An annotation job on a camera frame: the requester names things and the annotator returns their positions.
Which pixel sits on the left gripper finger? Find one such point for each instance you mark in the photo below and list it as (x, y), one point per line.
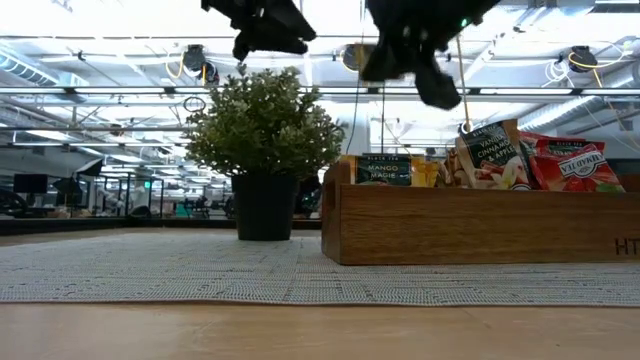
(280, 46)
(292, 22)

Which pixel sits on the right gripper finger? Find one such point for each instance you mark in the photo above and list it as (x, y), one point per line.
(437, 85)
(382, 62)

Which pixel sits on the artificial green potted plant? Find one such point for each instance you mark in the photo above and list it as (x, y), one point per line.
(265, 130)

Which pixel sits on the gold vanilla tea bag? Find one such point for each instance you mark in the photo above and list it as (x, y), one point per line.
(450, 172)
(492, 152)

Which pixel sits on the red strawberry tea bag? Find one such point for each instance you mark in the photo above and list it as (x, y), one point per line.
(580, 172)
(565, 146)

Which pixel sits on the wooden compartment tray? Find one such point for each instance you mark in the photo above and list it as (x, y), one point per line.
(450, 230)

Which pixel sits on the black background robot arm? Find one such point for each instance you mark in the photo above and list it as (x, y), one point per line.
(310, 195)

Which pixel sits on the thin black vertical pole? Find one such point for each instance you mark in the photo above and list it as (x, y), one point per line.
(383, 115)

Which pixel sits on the grey woven placemat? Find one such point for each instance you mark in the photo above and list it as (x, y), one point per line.
(150, 270)

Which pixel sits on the black monitor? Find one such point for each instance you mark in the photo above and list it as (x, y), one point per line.
(30, 184)

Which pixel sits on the silver ventilation duct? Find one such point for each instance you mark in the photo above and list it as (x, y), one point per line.
(560, 114)
(25, 70)

